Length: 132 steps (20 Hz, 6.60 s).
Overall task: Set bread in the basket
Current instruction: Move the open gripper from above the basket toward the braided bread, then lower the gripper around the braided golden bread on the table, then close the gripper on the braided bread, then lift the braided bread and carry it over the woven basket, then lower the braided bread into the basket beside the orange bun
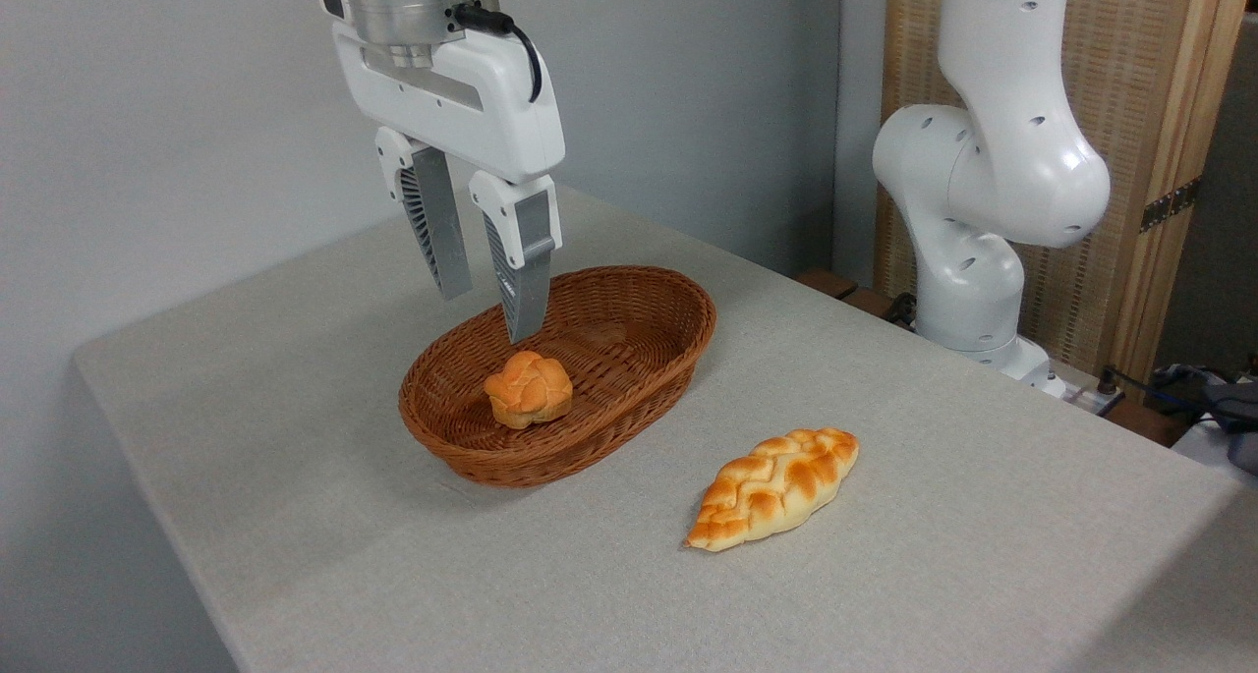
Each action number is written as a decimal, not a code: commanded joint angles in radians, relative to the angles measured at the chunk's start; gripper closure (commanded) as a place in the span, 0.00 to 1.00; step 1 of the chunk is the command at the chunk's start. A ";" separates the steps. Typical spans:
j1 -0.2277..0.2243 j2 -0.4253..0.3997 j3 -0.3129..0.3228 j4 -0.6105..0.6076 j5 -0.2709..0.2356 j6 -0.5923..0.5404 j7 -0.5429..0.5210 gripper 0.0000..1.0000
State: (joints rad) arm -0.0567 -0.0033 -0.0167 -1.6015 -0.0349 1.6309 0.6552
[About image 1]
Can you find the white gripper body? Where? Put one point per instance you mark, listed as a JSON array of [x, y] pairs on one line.
[[491, 113]]

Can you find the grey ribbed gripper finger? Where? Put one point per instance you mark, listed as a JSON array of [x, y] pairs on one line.
[[442, 241], [531, 270]]

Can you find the long braided bread loaf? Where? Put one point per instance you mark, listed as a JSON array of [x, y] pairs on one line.
[[771, 486]]

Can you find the small round knotted bread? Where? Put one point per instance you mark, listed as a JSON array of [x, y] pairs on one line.
[[529, 390]]

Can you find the brown wicker oval basket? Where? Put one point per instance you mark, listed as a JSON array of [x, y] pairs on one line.
[[629, 359]]

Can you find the grey fabric tablecloth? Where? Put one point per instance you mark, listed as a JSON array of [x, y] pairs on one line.
[[393, 575]]

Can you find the white power strip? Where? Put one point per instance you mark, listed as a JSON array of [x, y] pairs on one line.
[[1089, 398]]

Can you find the dark metal screen hinge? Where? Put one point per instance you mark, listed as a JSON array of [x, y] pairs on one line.
[[1170, 204]]

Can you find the dark grey bag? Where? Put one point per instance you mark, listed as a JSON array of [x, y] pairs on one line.
[[1233, 408]]

